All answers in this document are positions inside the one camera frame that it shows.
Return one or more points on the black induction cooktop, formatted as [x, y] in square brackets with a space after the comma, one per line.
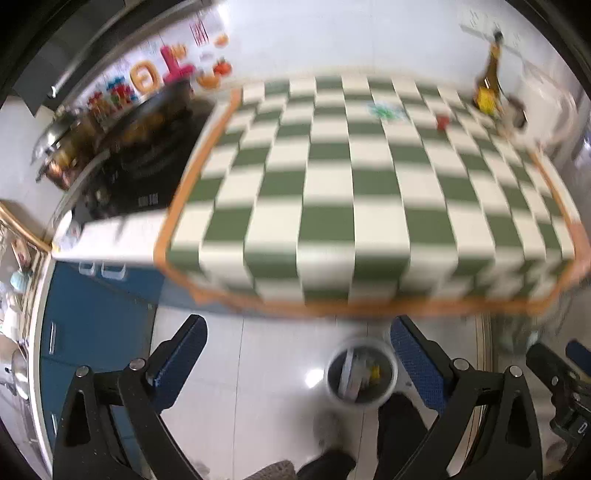
[134, 175]

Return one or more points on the round white trash bin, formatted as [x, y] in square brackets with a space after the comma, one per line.
[334, 383]

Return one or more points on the wooden frame shelf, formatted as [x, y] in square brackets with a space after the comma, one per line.
[21, 258]

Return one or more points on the blue base cabinet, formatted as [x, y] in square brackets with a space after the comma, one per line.
[92, 332]

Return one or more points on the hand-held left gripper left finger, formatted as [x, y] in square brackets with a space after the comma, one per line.
[180, 360]

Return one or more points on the person's right leg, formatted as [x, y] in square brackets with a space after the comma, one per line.
[401, 436]

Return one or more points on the person's left leg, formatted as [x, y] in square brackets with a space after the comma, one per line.
[325, 466]

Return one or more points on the small red piece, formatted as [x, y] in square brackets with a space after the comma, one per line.
[443, 121]

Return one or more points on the colourful wall stickers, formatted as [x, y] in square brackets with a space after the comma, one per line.
[161, 69]

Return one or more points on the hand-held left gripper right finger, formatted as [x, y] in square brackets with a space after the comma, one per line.
[418, 364]

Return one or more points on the person's leg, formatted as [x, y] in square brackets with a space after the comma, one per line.
[401, 436]
[325, 466]

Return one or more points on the green white checkered mat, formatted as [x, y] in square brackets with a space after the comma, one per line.
[323, 184]

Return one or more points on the black frying pan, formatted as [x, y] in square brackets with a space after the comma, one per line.
[147, 115]

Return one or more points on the black range hood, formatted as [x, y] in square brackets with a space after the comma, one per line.
[51, 32]

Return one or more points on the green white sachet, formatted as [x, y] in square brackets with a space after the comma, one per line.
[382, 111]

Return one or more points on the white electric kettle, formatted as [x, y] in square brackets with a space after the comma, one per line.
[551, 108]

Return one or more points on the grey shoe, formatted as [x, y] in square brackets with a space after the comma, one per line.
[327, 430]
[273, 470]

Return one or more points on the steel cooking pot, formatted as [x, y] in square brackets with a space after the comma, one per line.
[60, 147]

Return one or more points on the dark sauce bottle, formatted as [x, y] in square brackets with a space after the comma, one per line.
[489, 78]

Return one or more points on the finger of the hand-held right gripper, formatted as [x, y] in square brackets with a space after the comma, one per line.
[549, 369]
[579, 349]

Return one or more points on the small white cup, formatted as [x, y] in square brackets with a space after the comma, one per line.
[68, 233]

